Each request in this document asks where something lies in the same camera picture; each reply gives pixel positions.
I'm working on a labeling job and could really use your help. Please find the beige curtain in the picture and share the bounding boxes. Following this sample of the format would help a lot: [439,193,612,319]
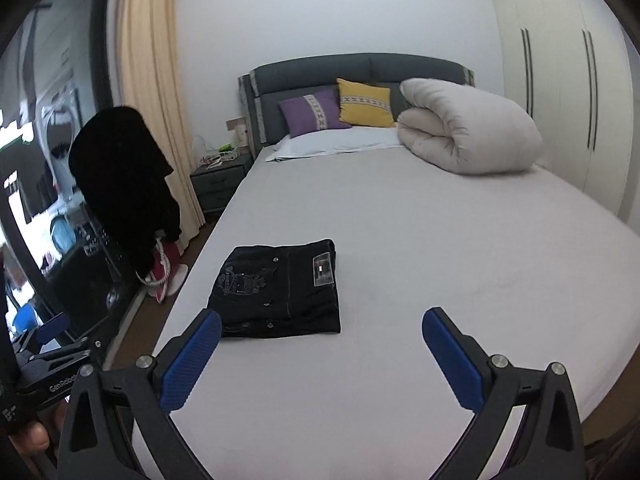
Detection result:
[116,0,206,252]

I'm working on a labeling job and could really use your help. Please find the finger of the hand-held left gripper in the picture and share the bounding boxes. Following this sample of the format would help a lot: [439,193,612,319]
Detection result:
[12,312,71,356]
[27,339,107,367]

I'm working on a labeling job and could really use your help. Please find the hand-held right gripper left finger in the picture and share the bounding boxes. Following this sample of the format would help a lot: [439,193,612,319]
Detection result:
[57,308,223,480]

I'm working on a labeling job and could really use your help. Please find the purple patterned pillow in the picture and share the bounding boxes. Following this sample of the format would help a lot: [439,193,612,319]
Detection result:
[278,89,353,140]

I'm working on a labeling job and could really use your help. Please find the grey upholstered headboard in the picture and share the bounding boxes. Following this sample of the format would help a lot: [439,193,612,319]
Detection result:
[237,53,476,159]

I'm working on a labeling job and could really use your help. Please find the white slipper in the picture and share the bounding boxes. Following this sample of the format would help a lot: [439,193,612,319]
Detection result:
[150,261,190,302]

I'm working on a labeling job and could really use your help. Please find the person's left hand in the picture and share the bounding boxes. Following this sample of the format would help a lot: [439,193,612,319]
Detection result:
[10,400,68,456]

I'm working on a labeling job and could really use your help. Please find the yellow patterned pillow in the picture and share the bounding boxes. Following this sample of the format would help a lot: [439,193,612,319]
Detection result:
[336,78,396,129]

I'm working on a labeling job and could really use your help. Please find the red and white bag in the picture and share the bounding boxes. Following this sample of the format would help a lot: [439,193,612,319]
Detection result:
[135,239,181,304]

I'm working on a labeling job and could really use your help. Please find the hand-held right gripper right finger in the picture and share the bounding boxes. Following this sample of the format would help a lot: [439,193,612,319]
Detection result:
[421,306,586,480]

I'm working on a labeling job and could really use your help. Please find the cream wardrobe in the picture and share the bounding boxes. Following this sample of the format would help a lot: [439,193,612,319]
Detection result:
[490,0,640,237]

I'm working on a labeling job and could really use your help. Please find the black hanging garment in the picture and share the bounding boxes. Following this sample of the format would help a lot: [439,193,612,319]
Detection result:
[68,106,184,282]

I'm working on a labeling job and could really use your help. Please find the rolled cream duvet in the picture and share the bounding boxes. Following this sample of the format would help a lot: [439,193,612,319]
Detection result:
[397,78,544,176]

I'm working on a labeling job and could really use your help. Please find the white pillow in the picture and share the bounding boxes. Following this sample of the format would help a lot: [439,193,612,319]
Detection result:
[265,126,406,163]

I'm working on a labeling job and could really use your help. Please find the dark denim pants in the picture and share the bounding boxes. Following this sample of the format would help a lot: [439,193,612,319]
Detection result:
[206,239,343,339]

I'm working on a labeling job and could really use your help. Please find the grey nightstand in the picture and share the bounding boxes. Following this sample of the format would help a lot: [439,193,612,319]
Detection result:
[190,152,254,221]

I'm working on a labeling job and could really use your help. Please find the glass balcony door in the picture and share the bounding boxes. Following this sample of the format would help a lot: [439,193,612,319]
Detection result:
[0,0,147,361]

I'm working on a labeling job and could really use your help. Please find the white sheeted bed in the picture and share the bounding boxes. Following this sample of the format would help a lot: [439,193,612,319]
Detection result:
[120,157,640,480]

